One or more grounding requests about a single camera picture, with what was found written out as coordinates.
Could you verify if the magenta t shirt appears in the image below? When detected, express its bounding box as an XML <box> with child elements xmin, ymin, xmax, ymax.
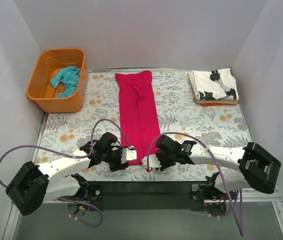
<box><xmin>115</xmin><ymin>70</ymin><xmax>161</xmax><ymax>166</ymax></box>

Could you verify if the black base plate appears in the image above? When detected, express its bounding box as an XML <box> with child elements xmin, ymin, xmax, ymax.
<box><xmin>58</xmin><ymin>181</ymin><xmax>239</xmax><ymax>212</ymax></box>

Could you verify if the orange plastic basket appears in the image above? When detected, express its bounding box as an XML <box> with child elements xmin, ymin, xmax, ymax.
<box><xmin>26</xmin><ymin>48</ymin><xmax>88</xmax><ymax>114</ymax></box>

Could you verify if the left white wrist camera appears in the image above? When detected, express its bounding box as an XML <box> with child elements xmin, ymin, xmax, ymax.
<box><xmin>121</xmin><ymin>148</ymin><xmax>137</xmax><ymax>164</ymax></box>

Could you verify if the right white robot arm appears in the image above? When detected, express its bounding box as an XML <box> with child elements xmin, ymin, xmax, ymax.
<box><xmin>144</xmin><ymin>135</ymin><xmax>282</xmax><ymax>201</ymax></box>

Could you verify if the white printed folded t shirt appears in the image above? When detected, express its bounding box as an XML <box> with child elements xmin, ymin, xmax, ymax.
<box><xmin>188</xmin><ymin>68</ymin><xmax>239</xmax><ymax>103</ymax></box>

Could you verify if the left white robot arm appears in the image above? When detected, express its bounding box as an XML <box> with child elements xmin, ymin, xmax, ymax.
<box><xmin>5</xmin><ymin>132</ymin><xmax>137</xmax><ymax>216</ymax></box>

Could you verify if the aluminium frame rail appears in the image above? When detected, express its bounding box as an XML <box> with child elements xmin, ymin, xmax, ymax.
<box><xmin>3</xmin><ymin>189</ymin><xmax>283</xmax><ymax>240</ymax></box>

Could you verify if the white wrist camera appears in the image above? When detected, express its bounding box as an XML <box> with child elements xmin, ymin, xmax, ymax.
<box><xmin>141</xmin><ymin>154</ymin><xmax>162</xmax><ymax>173</ymax></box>
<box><xmin>121</xmin><ymin>148</ymin><xmax>137</xmax><ymax>164</ymax></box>

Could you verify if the orange folded t shirt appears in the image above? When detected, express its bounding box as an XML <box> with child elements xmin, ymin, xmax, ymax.
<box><xmin>200</xmin><ymin>103</ymin><xmax>238</xmax><ymax>107</ymax></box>

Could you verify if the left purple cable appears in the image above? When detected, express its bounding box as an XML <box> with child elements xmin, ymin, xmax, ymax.
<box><xmin>0</xmin><ymin>119</ymin><xmax>136</xmax><ymax>228</ymax></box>

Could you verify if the beige folded t shirt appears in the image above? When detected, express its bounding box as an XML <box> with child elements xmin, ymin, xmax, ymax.
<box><xmin>193</xmin><ymin>97</ymin><xmax>240</xmax><ymax>105</ymax></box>

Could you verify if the floral patterned table mat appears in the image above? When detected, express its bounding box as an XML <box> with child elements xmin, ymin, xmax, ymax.
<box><xmin>35</xmin><ymin>71</ymin><xmax>251</xmax><ymax>182</ymax></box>

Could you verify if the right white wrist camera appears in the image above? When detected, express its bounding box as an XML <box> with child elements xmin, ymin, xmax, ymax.
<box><xmin>141</xmin><ymin>154</ymin><xmax>162</xmax><ymax>173</ymax></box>

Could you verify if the teal t shirt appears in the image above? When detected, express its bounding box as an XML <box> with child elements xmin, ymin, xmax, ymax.
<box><xmin>50</xmin><ymin>66</ymin><xmax>81</xmax><ymax>98</ymax></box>

